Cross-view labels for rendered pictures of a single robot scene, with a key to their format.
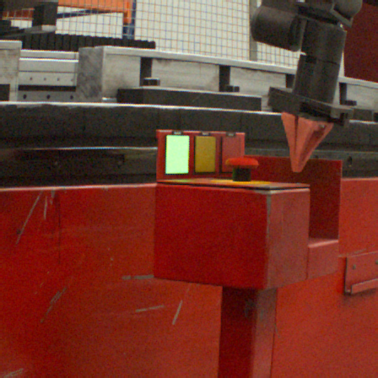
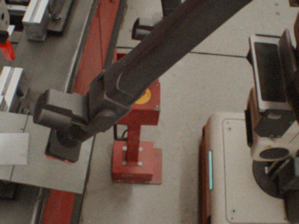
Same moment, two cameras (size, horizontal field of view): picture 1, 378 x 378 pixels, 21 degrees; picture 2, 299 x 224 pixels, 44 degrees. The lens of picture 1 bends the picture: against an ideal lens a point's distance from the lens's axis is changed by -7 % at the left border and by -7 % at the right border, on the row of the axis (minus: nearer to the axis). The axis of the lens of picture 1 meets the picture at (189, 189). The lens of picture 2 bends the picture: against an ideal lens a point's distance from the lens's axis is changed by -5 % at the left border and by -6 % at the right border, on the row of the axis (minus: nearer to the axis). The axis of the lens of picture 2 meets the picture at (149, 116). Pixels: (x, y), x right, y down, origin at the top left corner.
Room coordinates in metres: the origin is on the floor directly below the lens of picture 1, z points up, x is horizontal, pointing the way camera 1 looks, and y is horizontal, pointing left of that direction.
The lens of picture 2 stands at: (0.74, 0.32, 1.87)
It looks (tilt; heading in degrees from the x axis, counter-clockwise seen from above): 62 degrees down; 320
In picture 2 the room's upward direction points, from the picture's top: 8 degrees clockwise
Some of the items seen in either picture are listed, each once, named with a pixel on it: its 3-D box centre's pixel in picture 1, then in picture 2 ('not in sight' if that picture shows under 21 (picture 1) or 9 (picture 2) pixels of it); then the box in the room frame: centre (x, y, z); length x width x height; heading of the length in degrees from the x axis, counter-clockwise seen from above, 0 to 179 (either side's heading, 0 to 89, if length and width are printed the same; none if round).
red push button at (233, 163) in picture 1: (241, 172); not in sight; (1.27, -0.06, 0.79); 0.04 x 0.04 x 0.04
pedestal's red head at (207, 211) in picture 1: (253, 205); (136, 87); (1.32, -0.08, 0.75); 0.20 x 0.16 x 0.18; 146
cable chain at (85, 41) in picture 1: (76, 44); not in sight; (2.10, 0.24, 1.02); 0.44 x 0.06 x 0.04; 140
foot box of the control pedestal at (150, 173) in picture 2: not in sight; (138, 161); (1.30, -0.10, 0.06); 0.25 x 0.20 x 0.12; 56
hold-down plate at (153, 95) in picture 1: (193, 99); (65, 1); (1.68, 0.00, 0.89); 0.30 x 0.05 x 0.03; 140
